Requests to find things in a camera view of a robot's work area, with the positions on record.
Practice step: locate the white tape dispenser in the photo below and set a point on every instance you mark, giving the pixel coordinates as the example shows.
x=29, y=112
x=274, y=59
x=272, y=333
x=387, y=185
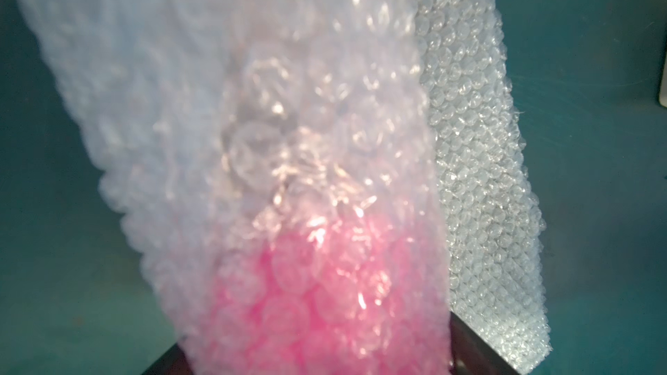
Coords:
x=662, y=93

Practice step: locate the clear bubble wrap sheet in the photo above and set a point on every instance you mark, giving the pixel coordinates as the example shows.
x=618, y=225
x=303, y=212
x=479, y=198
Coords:
x=220, y=125

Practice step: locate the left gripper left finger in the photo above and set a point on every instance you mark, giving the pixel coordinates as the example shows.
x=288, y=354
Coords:
x=172, y=362

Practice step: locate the pink plastic wine glass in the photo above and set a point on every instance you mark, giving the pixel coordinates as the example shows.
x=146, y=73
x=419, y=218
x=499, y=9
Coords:
x=344, y=300

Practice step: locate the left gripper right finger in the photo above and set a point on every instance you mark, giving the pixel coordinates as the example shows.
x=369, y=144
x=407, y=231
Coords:
x=471, y=355

